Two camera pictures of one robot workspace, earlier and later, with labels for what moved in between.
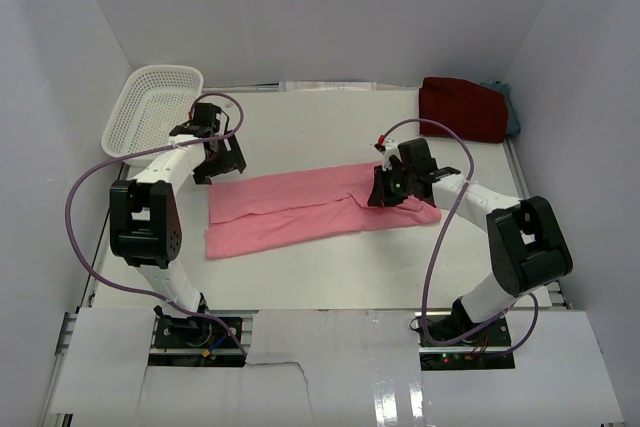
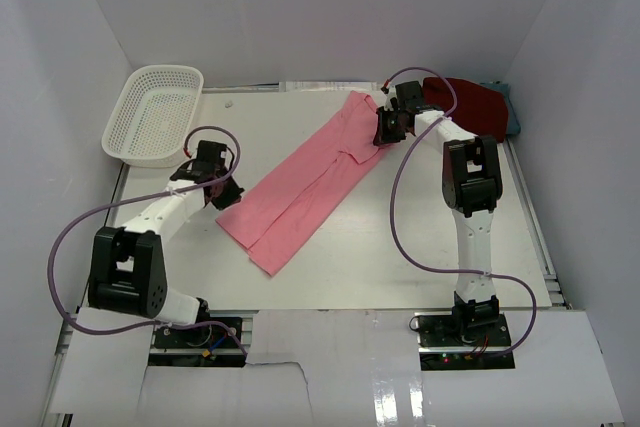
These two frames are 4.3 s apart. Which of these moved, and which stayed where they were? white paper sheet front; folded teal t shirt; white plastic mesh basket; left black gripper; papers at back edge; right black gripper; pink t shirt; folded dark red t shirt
Moved: right black gripper; left black gripper; pink t shirt
Stayed: white paper sheet front; papers at back edge; folded teal t shirt; folded dark red t shirt; white plastic mesh basket
